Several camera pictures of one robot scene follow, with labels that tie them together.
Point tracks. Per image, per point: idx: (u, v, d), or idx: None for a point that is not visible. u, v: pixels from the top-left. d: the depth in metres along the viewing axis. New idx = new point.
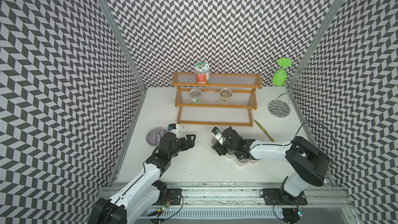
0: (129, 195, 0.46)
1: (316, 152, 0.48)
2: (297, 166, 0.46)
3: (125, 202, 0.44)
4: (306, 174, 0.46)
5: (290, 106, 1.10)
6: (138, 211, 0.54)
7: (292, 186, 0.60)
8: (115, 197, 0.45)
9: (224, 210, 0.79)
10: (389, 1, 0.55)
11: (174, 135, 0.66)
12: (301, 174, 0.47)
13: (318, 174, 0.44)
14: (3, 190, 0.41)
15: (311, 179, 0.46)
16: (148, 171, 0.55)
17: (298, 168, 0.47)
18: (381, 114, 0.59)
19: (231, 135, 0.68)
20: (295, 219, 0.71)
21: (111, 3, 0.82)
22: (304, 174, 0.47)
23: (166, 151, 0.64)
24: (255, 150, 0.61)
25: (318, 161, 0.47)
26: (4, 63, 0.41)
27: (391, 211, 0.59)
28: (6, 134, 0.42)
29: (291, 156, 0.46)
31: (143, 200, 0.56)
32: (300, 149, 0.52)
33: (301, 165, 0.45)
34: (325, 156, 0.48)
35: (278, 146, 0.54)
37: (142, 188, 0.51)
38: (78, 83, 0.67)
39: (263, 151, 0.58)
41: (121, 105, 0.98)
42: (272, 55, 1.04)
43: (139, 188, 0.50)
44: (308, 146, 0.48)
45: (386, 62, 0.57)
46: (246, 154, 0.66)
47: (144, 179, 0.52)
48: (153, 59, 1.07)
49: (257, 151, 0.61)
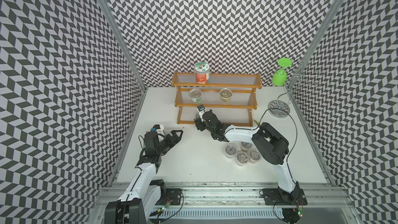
0: (137, 188, 0.48)
1: (278, 136, 0.55)
2: (261, 148, 0.54)
3: (137, 194, 0.45)
4: (269, 155, 0.53)
5: (290, 106, 1.10)
6: (148, 207, 0.55)
7: (281, 180, 0.63)
8: (123, 196, 0.45)
9: (224, 210, 0.79)
10: (389, 1, 0.55)
11: (154, 132, 0.68)
12: (265, 154, 0.55)
13: (276, 155, 0.52)
14: (3, 190, 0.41)
15: (272, 158, 0.53)
16: (145, 168, 0.57)
17: (262, 149, 0.54)
18: (381, 114, 0.59)
19: (211, 118, 0.73)
20: (295, 219, 0.71)
21: (111, 3, 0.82)
22: (268, 156, 0.54)
23: (151, 148, 0.66)
24: (229, 132, 0.67)
25: (278, 145, 0.54)
26: (4, 63, 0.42)
27: (390, 211, 0.59)
28: (6, 134, 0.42)
29: (255, 139, 0.53)
31: (150, 195, 0.58)
32: (266, 133, 0.59)
33: (264, 147, 0.52)
34: (285, 140, 0.56)
35: (247, 130, 0.61)
37: (145, 181, 0.53)
38: (78, 83, 0.67)
39: (235, 134, 0.65)
41: (121, 105, 0.98)
42: (272, 55, 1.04)
43: (143, 182, 0.51)
44: (272, 131, 0.56)
45: (386, 62, 0.57)
46: (222, 136, 0.72)
47: (144, 174, 0.54)
48: (153, 59, 1.07)
49: (230, 134, 0.67)
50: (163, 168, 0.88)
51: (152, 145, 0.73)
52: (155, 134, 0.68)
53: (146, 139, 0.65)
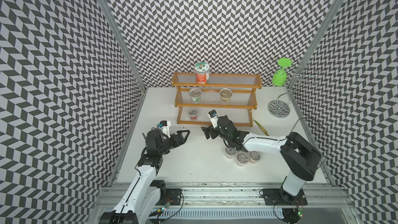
0: (133, 199, 0.46)
1: (309, 148, 0.49)
2: (292, 163, 0.47)
3: (132, 206, 0.44)
4: (300, 170, 0.47)
5: (290, 106, 1.10)
6: (146, 210, 0.55)
7: (288, 183, 0.60)
8: (118, 207, 0.43)
9: (224, 210, 0.79)
10: (389, 1, 0.55)
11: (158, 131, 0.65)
12: (294, 169, 0.48)
13: (310, 170, 0.46)
14: (3, 190, 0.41)
15: (303, 174, 0.47)
16: (145, 172, 0.55)
17: (293, 164, 0.47)
18: (381, 114, 0.59)
19: (227, 126, 0.65)
20: (295, 219, 0.71)
21: (111, 3, 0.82)
22: (299, 171, 0.48)
23: (153, 148, 0.64)
24: (249, 142, 0.61)
25: (311, 158, 0.48)
26: (4, 63, 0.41)
27: (390, 211, 0.59)
28: (6, 134, 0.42)
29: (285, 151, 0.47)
31: (147, 201, 0.57)
32: (294, 145, 0.53)
33: (295, 161, 0.46)
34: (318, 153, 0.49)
35: (272, 140, 0.54)
37: (142, 190, 0.51)
38: (78, 83, 0.67)
39: (256, 144, 0.59)
41: (121, 105, 0.98)
42: (272, 55, 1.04)
43: (140, 191, 0.49)
44: (302, 142, 0.49)
45: (386, 62, 0.57)
46: (239, 145, 0.66)
47: (143, 180, 0.52)
48: (153, 59, 1.07)
49: (252, 144, 0.60)
50: (164, 168, 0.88)
51: (154, 145, 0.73)
52: (158, 135, 0.65)
53: (148, 137, 0.62)
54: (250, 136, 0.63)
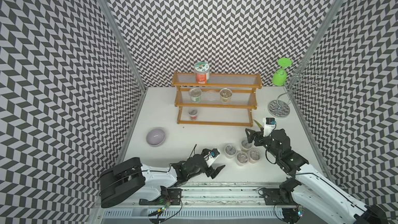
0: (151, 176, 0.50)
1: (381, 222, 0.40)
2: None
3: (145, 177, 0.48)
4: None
5: (290, 106, 1.10)
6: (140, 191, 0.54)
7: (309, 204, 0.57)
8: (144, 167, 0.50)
9: (224, 210, 0.79)
10: (389, 1, 0.55)
11: (201, 162, 0.63)
12: None
13: None
14: (3, 190, 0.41)
15: None
16: (170, 174, 0.58)
17: None
18: (381, 114, 0.59)
19: (283, 142, 0.58)
20: (295, 219, 0.71)
21: (111, 3, 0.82)
22: None
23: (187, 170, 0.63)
24: (310, 178, 0.52)
25: None
26: (4, 63, 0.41)
27: (390, 211, 0.59)
28: (6, 134, 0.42)
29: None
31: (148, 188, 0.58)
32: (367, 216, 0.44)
33: None
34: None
35: (342, 197, 0.46)
37: (159, 179, 0.53)
38: (78, 83, 0.67)
39: (316, 185, 0.50)
41: (121, 105, 0.98)
42: (272, 55, 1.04)
43: (158, 178, 0.53)
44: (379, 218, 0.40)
45: (386, 62, 0.57)
46: (289, 167, 0.58)
47: (165, 176, 0.56)
48: (153, 59, 1.07)
49: (310, 181, 0.52)
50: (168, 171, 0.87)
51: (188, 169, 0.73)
52: (199, 165, 0.62)
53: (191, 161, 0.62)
54: (312, 172, 0.53)
